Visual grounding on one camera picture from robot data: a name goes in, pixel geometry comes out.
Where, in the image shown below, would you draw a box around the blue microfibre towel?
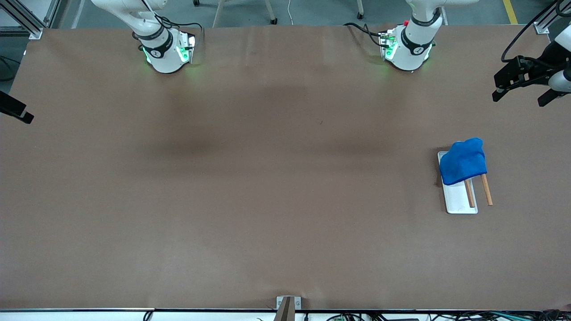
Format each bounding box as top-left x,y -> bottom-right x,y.
439,137 -> 488,186

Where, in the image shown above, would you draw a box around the white rack with wooden bars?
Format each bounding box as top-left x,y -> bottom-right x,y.
437,151 -> 493,214

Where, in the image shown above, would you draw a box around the pale furniture legs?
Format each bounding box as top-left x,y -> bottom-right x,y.
212,0 -> 278,27

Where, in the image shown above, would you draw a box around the aluminium frame post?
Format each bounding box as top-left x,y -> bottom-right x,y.
0,0 -> 44,40
534,0 -> 563,35

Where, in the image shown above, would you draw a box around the black arm base cable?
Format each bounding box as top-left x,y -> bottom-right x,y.
343,22 -> 389,47
132,0 -> 203,45

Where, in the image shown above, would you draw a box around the tangled cable bundle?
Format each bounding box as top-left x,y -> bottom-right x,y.
326,310 -> 571,321

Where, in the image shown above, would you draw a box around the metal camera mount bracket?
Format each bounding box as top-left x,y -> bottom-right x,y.
276,296 -> 302,321

